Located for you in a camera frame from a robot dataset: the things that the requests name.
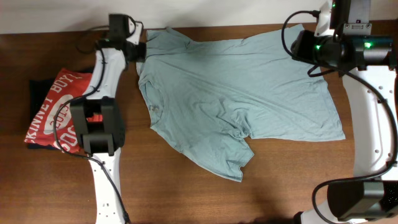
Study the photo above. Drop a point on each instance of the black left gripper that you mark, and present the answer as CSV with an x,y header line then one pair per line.
x,y
142,55

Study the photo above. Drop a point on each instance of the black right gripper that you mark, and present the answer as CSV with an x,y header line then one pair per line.
x,y
302,43

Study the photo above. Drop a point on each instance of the light blue t-shirt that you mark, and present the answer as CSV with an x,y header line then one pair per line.
x,y
206,98

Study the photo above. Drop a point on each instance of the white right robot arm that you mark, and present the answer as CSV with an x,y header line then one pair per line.
x,y
367,65

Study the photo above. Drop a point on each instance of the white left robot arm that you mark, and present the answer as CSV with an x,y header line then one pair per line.
x,y
99,126

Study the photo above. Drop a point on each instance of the dark navy folded garment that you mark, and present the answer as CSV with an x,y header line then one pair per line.
x,y
38,90

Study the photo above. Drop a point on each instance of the red folded soccer t-shirt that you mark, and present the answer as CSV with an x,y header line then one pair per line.
x,y
67,85

